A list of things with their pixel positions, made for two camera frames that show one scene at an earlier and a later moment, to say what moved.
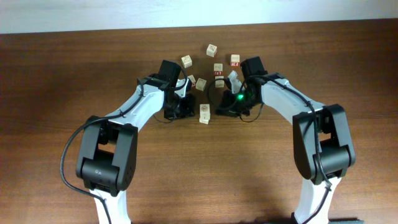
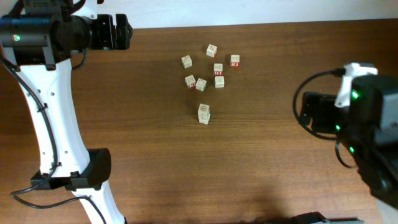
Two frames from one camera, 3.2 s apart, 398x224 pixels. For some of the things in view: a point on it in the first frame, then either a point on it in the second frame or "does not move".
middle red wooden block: (218, 69) does not move
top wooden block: (211, 50) does not move
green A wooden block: (219, 83) does not move
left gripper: (189, 111) → (112, 42)
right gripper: (230, 109) → (311, 112)
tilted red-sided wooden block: (201, 84) does not move
